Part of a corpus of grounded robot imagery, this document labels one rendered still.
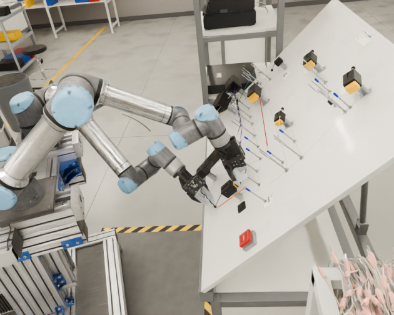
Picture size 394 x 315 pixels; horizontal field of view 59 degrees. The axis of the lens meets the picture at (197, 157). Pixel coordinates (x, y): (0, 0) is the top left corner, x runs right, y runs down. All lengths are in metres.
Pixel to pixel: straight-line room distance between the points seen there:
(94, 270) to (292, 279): 1.38
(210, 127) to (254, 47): 3.34
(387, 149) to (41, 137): 1.02
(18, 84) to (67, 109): 3.47
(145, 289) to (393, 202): 2.01
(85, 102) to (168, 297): 1.65
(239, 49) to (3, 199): 3.62
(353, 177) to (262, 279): 0.63
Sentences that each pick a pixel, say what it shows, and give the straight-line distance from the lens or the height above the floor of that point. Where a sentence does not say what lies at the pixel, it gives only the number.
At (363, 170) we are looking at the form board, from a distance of 1.09.
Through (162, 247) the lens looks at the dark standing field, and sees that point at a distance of 2.73.
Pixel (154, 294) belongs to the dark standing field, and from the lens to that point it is 2.50.
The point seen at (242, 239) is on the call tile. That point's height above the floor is 1.09.
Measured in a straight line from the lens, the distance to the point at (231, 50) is 4.50.
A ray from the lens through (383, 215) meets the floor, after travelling 3.06.
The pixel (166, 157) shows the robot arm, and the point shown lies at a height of 1.23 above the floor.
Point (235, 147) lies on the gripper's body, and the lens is 1.29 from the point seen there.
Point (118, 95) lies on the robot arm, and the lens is 1.27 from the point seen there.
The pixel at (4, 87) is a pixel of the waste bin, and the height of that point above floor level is 0.62.
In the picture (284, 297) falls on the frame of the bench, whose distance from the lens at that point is 1.48.
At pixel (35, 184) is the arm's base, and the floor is 1.22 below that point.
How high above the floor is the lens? 2.05
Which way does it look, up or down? 35 degrees down
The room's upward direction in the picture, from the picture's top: 7 degrees counter-clockwise
